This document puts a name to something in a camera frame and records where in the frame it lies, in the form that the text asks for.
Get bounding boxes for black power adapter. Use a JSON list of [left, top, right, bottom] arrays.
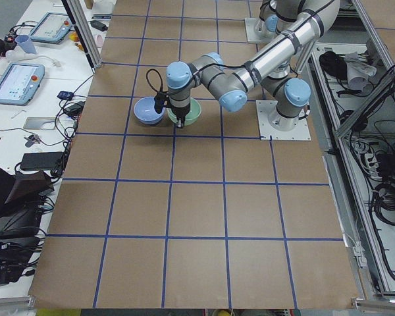
[[20, 151, 63, 171]]

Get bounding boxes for teach pendant tablet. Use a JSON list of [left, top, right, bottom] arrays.
[[0, 63, 45, 106], [29, 13, 72, 43]]

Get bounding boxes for coiled black cables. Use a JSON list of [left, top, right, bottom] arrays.
[[370, 179, 395, 228]]

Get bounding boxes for blue plastic cup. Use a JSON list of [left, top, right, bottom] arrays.
[[15, 34, 37, 54]]

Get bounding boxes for near teach pendant tablet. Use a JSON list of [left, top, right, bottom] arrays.
[[0, 63, 45, 106]]

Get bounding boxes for white paper roll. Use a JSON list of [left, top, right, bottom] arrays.
[[344, 52, 377, 92]]

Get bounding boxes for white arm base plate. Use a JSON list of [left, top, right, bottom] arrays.
[[244, 18, 277, 43], [256, 100, 311, 141]]

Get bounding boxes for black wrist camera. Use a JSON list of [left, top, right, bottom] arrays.
[[154, 92, 167, 114]]

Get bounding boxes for aluminium frame post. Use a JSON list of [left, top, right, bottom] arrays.
[[62, 0, 102, 69]]

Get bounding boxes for far teach pendant tablet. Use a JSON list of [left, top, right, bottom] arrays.
[[29, 13, 72, 43]]

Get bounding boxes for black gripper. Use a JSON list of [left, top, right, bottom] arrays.
[[169, 98, 190, 128]]

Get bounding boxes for small blue black box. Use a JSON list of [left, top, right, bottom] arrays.
[[57, 90, 74, 101]]

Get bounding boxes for green bowl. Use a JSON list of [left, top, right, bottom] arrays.
[[167, 97, 201, 126]]

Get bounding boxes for blue bowl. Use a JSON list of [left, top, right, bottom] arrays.
[[134, 97, 165, 125]]

